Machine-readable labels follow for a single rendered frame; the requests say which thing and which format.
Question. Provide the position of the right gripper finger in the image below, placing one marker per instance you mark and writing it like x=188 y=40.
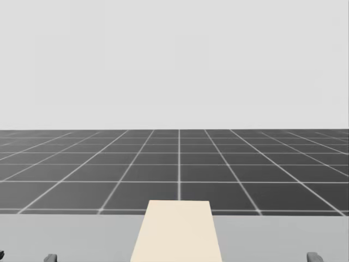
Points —
x=314 y=258

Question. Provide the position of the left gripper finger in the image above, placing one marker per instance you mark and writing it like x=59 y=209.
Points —
x=50 y=258
x=1 y=254

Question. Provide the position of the tall board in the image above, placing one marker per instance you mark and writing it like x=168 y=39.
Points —
x=177 y=234

